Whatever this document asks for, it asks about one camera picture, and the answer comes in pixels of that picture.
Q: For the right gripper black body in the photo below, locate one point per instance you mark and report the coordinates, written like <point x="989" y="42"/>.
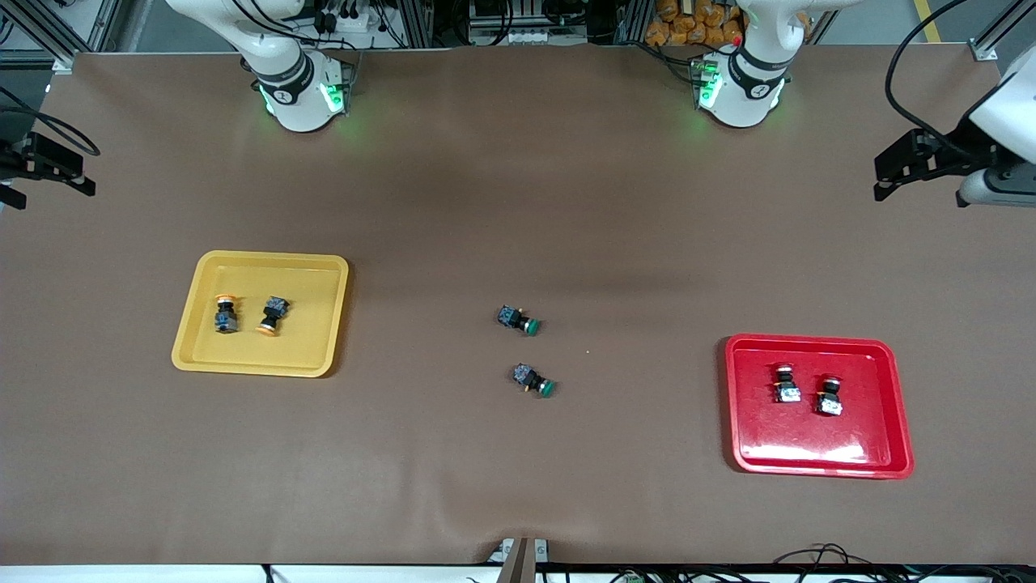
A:
<point x="18" y="162"/>

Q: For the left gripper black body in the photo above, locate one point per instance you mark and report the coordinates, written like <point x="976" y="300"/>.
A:
<point x="952" y="157"/>

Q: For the yellow push button switch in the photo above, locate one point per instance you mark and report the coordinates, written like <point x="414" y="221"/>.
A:
<point x="274" y="312"/>
<point x="227" y="317"/>

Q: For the red push button switch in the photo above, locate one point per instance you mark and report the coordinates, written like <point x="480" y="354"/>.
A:
<point x="785" y="387"/>
<point x="829" y="398"/>

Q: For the orange packets pile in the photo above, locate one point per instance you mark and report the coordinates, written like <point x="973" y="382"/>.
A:
<point x="688" y="24"/>

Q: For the yellow plastic tray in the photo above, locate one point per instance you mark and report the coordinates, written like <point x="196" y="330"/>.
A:
<point x="307" y="324"/>

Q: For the red plastic tray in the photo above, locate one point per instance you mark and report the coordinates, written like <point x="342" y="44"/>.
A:
<point x="809" y="445"/>

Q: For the white power strip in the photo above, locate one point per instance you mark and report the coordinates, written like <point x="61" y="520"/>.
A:
<point x="354" y="22"/>

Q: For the black background equipment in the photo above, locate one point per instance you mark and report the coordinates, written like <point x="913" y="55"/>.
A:
<point x="453" y="20"/>

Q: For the brown table mat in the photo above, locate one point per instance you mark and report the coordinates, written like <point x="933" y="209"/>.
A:
<point x="518" y="486"/>

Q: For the grey metal table clamp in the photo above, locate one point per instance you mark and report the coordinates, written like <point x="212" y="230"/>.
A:
<point x="518" y="555"/>

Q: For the aluminium frame post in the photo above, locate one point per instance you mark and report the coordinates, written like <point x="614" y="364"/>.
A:
<point x="63" y="63"/>
<point x="983" y="50"/>

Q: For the green push button switch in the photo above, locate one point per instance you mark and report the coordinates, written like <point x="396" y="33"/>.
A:
<point x="510" y="316"/>
<point x="526" y="375"/>

